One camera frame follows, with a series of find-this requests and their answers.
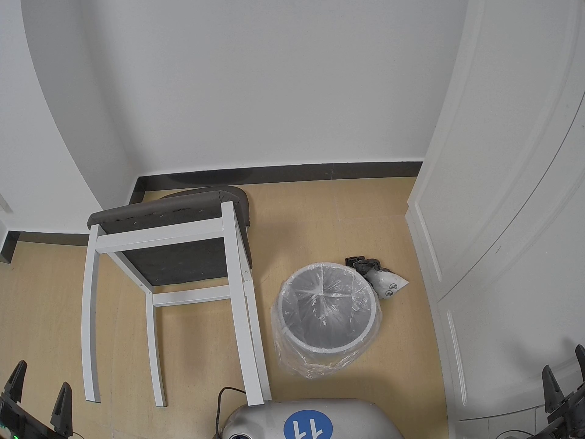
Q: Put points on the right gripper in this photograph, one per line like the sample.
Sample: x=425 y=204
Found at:
x=571 y=412

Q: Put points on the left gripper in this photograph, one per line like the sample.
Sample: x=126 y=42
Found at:
x=23 y=421

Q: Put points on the clear plastic bag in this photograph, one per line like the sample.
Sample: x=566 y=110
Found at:
x=315 y=368

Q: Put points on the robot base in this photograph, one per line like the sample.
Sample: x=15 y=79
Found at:
x=320 y=416

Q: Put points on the white trash bin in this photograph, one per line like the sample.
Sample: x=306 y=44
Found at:
x=329 y=349

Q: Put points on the grey padded white chair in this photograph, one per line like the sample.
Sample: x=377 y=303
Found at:
x=183 y=259

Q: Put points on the white door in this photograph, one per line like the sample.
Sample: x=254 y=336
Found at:
x=502 y=153

